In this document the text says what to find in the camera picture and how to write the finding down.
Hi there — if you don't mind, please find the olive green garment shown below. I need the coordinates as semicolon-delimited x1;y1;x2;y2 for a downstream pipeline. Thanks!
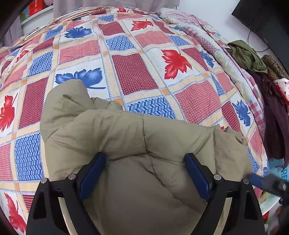
227;40;268;74

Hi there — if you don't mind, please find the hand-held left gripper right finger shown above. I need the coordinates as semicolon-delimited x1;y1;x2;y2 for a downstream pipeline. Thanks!
184;153;266;235

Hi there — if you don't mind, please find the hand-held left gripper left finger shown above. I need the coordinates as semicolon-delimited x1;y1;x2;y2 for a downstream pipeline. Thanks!
27;152;107;235

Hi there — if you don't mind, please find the white storage bin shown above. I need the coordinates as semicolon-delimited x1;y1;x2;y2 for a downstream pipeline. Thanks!
20;5;54;37

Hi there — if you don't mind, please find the white red floral garment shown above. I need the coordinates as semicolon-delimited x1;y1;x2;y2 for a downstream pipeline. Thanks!
274;78;289;102

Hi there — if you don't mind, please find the black monitor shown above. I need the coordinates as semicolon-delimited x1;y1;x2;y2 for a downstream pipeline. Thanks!
231;0;289;66

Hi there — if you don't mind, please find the black cable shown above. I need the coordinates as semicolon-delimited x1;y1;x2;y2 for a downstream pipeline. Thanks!
247;29;270;53

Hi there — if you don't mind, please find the red box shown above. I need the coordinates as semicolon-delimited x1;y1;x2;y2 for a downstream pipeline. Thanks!
28;0;46;17

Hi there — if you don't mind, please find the khaki padded jacket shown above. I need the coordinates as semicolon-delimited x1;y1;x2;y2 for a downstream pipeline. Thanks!
41;80;253;235

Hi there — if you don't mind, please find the brown floral garment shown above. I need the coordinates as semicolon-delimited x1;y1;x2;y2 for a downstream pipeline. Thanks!
262;54;289;81

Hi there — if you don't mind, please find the dark purple garment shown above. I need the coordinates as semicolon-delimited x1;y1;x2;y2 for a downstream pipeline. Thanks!
247;69;288;161

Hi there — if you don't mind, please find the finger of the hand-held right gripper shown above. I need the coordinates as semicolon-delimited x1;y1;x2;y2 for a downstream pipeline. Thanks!
248;173;289;197

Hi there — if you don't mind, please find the checked leaf print bed sheet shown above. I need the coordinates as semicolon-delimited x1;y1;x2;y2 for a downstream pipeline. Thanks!
0;7;264;233

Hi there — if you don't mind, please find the pink checked folded quilt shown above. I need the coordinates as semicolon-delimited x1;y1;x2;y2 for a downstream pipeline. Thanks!
158;8;269;177

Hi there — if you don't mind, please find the teal printed bag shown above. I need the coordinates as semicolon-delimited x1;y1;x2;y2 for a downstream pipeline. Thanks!
263;158;289;180

